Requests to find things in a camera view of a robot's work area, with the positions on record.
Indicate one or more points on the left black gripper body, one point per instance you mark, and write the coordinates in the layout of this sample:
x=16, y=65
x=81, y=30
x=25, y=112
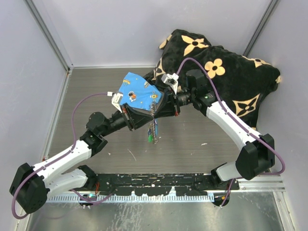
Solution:
x=127, y=118

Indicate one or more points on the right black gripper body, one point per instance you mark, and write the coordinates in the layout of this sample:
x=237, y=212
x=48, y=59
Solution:
x=182, y=99

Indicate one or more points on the white blue large keyring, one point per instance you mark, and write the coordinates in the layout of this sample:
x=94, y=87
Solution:
x=153, y=124

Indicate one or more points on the bunch of coloured keys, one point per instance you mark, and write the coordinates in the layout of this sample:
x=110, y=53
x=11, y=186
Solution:
x=150, y=136

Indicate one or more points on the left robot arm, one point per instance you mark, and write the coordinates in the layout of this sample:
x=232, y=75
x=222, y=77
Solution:
x=33, y=185

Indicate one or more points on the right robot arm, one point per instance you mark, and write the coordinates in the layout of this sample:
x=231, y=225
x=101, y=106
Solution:
x=256, y=151

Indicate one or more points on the blue space print cloth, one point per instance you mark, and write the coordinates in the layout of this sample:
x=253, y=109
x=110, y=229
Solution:
x=138, y=93

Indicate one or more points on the black floral plush pillow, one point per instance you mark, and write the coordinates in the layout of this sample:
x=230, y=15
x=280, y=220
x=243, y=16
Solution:
x=242, y=83

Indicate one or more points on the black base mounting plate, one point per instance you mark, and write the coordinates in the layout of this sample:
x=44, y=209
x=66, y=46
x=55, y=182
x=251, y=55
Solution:
x=190, y=184

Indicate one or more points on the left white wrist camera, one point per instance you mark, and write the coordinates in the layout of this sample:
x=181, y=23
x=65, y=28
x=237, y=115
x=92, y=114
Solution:
x=116, y=99

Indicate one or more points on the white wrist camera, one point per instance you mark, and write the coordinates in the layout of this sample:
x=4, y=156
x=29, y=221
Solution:
x=171, y=80
x=116, y=99

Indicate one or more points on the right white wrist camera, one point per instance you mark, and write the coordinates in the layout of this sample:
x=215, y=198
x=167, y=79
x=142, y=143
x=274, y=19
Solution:
x=171, y=80

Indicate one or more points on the slotted cable duct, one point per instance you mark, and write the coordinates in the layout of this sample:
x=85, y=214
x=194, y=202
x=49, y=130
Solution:
x=170, y=198

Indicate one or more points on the aluminium frame rail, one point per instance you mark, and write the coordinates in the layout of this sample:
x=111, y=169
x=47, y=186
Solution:
x=264, y=183

